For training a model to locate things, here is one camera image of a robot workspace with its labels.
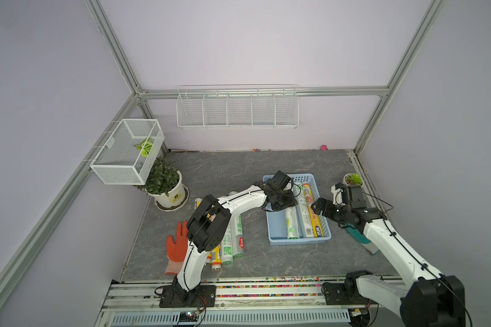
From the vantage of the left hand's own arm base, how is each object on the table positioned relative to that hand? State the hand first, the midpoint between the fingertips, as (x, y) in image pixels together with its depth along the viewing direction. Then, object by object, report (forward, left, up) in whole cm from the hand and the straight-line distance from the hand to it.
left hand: (295, 205), depth 88 cm
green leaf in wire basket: (+21, +62, +20) cm, 68 cm away
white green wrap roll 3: (-14, +30, -4) cm, 34 cm away
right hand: (-3, -9, +2) cm, 10 cm away
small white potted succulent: (+11, -30, +1) cm, 32 cm away
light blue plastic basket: (-4, +8, -6) cm, 11 cm away
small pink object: (+44, -28, -9) cm, 53 cm away
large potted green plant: (+11, +56, +6) cm, 58 cm away
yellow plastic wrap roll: (-5, -8, -5) cm, 11 cm away
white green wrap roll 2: (-12, +26, -5) cm, 29 cm away
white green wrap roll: (-2, -4, -4) cm, 6 cm away
